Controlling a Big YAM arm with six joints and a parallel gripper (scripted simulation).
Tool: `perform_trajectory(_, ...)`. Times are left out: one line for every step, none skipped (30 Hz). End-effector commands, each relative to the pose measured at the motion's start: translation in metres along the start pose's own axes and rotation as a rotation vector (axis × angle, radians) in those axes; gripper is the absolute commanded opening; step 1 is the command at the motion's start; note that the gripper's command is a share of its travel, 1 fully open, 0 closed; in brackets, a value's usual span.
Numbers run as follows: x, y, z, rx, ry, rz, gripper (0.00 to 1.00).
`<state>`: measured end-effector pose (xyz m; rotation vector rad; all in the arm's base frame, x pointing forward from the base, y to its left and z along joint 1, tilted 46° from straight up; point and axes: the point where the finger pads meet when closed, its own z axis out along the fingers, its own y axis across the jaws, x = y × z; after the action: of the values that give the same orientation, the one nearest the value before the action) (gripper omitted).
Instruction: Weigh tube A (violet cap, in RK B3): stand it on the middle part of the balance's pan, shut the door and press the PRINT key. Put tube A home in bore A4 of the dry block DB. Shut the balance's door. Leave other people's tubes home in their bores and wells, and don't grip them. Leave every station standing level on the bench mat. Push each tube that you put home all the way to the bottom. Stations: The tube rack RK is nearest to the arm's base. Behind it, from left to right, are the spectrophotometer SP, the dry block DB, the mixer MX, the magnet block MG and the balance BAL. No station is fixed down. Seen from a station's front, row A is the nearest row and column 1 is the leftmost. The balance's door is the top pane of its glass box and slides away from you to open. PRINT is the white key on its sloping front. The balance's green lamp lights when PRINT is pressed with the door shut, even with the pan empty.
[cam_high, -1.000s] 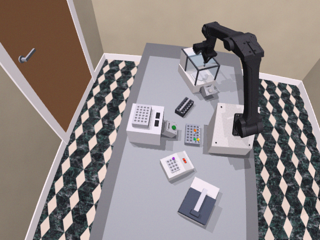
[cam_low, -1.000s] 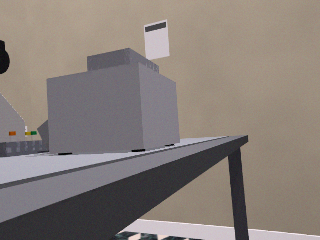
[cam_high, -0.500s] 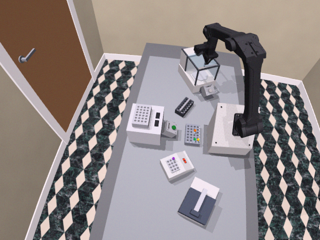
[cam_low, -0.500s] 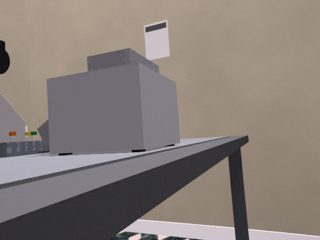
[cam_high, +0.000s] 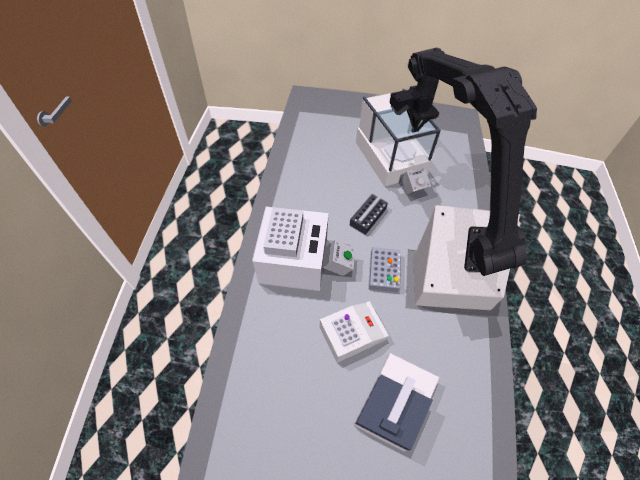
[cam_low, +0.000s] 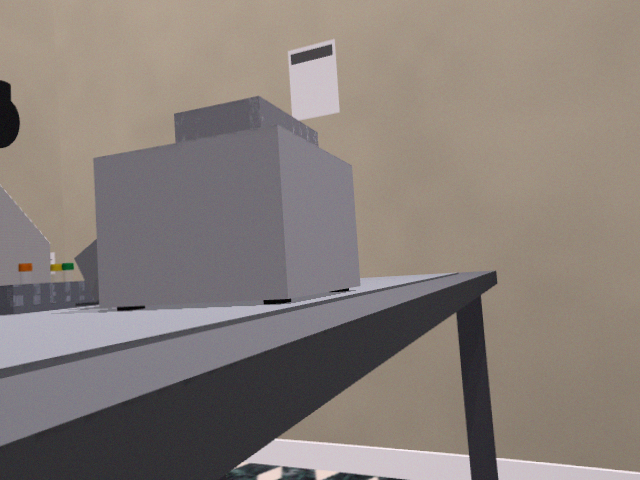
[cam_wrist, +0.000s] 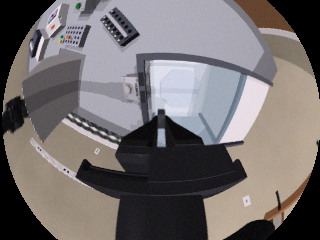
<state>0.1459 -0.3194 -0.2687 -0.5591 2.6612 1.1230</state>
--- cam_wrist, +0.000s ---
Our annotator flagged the grey bench mat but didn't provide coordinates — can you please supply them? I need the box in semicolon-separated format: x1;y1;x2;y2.
37;0;264;131

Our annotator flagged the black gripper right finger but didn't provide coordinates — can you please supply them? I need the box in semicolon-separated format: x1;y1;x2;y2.
165;115;204;147

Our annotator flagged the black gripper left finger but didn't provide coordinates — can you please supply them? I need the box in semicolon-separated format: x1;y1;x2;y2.
119;115;158;147

